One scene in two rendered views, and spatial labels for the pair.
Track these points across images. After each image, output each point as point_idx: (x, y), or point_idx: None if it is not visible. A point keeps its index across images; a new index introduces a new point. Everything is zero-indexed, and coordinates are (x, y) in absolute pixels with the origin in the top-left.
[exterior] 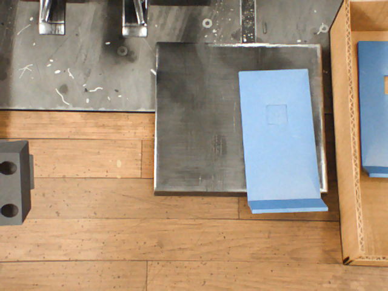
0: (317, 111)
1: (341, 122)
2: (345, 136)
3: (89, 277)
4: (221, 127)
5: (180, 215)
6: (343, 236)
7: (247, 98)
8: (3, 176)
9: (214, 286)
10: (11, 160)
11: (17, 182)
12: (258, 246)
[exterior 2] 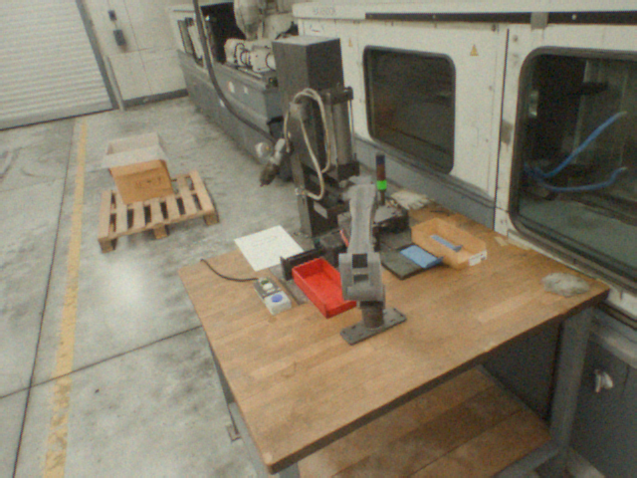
0: (424, 250)
1: (431, 247)
2: (435, 245)
3: (400, 299)
4: (405, 261)
5: (411, 281)
6: (452, 265)
7: (406, 254)
8: (388, 208)
9: (432, 287)
10: (388, 205)
11: (391, 208)
12: (435, 277)
